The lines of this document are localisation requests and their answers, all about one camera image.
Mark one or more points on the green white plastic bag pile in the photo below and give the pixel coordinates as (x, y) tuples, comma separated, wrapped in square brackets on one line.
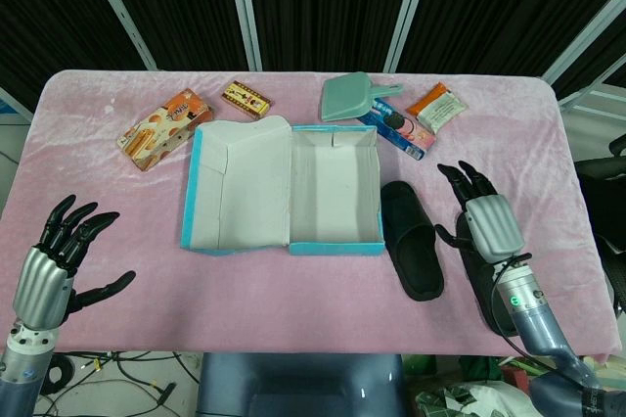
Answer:
[(460, 387)]

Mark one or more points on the small yellow brown box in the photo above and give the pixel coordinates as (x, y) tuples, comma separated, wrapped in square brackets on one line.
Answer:
[(247, 99)]

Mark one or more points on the orange biscuit box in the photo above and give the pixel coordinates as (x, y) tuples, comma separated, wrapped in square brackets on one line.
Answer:
[(161, 130)]

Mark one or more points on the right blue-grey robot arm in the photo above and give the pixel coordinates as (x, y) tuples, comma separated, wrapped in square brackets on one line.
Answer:
[(538, 324)]

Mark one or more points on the blue-grey robot torso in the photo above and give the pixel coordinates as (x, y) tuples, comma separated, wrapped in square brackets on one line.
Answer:
[(298, 385)]

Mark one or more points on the blue cookie box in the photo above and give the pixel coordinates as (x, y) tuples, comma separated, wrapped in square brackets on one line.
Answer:
[(406, 135)]

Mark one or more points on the black slipper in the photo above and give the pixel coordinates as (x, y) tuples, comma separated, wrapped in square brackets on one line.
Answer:
[(413, 245), (477, 285)]

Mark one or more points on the mint green plastic scoop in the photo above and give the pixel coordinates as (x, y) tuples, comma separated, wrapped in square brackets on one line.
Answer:
[(344, 99)]

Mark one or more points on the white partition frame post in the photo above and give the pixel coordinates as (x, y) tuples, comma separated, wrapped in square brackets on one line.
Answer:
[(408, 6), (120, 11), (244, 6), (582, 45)]

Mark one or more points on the teal cardboard shoe box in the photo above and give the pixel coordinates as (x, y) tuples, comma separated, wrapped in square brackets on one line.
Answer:
[(293, 187)]

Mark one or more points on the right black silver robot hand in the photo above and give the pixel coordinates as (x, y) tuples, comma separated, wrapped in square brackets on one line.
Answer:
[(494, 226)]

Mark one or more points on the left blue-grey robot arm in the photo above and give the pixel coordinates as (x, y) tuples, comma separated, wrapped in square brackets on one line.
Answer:
[(22, 373)]

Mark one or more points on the orange white snack packet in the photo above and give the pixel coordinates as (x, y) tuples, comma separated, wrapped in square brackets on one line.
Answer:
[(437, 108)]

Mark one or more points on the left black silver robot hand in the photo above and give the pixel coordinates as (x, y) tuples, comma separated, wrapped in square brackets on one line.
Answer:
[(41, 285)]

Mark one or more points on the pink velvet tablecloth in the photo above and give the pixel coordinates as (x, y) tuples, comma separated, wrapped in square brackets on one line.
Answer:
[(293, 299)]

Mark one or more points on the black office chair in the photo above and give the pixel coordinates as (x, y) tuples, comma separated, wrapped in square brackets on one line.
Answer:
[(601, 201)]

